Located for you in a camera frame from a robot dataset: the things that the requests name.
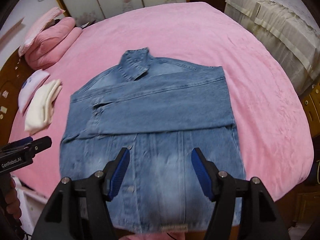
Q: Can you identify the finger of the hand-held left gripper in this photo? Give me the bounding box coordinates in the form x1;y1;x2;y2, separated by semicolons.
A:
0;136;34;154
27;137;52;158

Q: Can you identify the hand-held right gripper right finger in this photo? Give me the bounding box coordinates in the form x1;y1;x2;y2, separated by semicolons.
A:
190;147;284;240

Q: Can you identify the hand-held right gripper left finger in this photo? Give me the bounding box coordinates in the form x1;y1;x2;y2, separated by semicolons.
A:
37;147;130;240

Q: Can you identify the blue denim jacket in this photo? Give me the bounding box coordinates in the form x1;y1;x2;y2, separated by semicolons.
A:
59;46;247;234

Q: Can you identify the person's left hand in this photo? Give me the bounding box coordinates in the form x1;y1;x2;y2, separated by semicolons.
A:
4;177;21;222

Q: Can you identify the folded white cloth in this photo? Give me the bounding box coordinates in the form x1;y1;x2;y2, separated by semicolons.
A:
24;79;63;135

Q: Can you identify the white printed storage box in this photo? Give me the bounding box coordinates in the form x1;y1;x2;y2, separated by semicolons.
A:
11;176;50;233

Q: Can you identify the wooden bed headboard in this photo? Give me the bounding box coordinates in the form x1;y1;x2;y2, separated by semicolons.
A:
0;47;33;145

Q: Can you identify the small pink printed pillow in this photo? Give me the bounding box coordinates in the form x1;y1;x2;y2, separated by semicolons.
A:
19;69;50;114

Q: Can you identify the pink padded garment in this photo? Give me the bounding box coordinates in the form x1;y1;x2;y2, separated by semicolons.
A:
117;231;208;240

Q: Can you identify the folded pink quilt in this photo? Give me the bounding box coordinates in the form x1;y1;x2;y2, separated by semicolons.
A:
24;17;83;70

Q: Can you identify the pink lace-trimmed pillow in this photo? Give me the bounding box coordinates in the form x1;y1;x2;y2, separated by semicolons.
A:
17;7;66;57

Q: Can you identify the wooden cabinet with knobs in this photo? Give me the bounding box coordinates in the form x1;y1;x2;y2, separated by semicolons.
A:
299;84;320;150

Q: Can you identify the pink plush bed blanket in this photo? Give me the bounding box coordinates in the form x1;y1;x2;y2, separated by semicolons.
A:
9;1;314;205

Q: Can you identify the wooden wall shelf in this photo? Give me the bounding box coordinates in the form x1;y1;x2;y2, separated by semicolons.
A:
0;17;25;47

